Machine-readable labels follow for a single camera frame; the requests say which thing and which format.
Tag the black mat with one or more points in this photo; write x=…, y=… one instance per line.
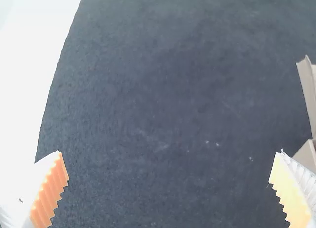
x=160, y=102

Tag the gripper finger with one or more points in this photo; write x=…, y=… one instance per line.
x=47, y=193
x=293, y=196

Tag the cardboard box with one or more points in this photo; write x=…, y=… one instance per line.
x=308, y=89

